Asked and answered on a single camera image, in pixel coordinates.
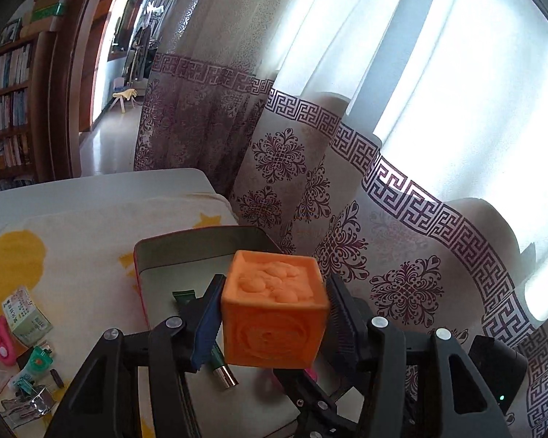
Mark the green white small bottle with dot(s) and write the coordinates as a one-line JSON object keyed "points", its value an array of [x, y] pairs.
{"points": [[39, 360]]}

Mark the shiny clear blister pack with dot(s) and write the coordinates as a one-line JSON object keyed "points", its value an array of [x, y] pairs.
{"points": [[29, 404]]}

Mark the tan flat box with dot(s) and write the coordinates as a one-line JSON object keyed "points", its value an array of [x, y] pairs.
{"points": [[39, 27]]}

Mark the white plastic stool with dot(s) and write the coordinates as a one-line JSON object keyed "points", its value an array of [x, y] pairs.
{"points": [[123, 105]]}

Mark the yellow cloth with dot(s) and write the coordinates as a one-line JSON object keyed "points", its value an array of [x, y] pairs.
{"points": [[125, 94]]}

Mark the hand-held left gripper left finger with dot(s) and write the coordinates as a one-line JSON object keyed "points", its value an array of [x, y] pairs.
{"points": [[205, 333]]}

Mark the dark green tube silver cap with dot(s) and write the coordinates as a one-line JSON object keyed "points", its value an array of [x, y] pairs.
{"points": [[221, 365]]}

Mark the yellow white medicine box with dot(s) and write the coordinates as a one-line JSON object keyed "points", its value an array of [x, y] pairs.
{"points": [[25, 317]]}

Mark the red metal tin container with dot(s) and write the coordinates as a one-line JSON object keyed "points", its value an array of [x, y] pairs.
{"points": [[164, 278]]}

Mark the wooden bookcase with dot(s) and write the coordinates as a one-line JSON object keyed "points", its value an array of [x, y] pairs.
{"points": [[41, 100]]}

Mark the patterned window curtain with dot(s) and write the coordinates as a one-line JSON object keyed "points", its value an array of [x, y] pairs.
{"points": [[392, 237]]}

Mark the rows of books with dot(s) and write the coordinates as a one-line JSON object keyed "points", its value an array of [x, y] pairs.
{"points": [[4, 114]]}

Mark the dark wooden door frame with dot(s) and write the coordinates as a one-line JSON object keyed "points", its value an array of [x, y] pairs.
{"points": [[68, 77]]}

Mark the framed picture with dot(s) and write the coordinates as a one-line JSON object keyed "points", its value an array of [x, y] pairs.
{"points": [[10, 33]]}

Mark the orange embossed rubber cube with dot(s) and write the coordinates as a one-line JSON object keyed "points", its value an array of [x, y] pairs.
{"points": [[274, 328]]}

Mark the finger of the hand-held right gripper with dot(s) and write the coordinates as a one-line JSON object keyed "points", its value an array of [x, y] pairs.
{"points": [[315, 406]]}

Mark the olive flat box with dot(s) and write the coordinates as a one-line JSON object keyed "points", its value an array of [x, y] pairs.
{"points": [[50, 2]]}

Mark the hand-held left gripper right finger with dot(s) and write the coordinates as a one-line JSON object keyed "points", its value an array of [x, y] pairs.
{"points": [[345, 324]]}

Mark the small black object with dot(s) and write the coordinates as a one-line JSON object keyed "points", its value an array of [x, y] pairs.
{"points": [[57, 377]]}

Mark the white yellow printed towel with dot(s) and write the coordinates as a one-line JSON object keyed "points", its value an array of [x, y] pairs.
{"points": [[86, 260]]}

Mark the green flat box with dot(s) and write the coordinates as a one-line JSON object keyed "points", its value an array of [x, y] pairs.
{"points": [[50, 12]]}

